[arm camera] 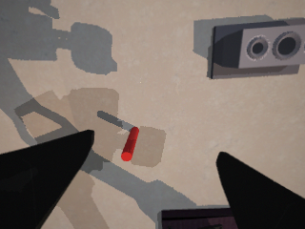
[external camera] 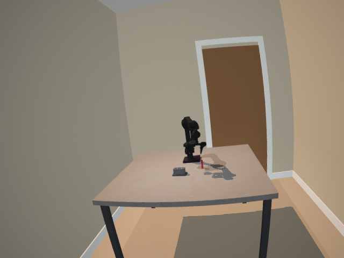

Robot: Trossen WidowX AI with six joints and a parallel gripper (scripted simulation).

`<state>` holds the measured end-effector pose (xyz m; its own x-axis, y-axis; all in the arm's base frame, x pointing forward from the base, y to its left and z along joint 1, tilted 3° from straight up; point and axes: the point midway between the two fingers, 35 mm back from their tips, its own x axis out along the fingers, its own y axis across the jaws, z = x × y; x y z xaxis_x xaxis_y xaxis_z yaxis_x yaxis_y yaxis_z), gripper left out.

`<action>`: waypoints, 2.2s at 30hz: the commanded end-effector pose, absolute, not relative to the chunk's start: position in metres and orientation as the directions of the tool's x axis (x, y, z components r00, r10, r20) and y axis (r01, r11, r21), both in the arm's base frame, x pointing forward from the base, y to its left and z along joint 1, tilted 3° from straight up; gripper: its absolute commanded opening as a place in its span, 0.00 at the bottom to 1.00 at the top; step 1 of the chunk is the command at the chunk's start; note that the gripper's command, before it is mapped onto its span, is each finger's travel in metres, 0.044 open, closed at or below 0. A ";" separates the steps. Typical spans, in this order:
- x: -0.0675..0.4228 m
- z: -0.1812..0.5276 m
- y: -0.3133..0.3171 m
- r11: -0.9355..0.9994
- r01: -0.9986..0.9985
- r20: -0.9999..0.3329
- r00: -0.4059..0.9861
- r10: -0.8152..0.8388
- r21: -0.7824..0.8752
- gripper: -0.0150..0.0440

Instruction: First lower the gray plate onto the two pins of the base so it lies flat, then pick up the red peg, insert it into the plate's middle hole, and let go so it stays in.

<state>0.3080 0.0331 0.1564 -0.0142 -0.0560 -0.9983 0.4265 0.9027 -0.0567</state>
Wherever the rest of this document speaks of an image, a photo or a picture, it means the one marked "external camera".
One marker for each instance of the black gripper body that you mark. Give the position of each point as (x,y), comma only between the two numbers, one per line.
(202,144)

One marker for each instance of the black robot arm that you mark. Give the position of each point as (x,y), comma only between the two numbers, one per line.
(191,128)

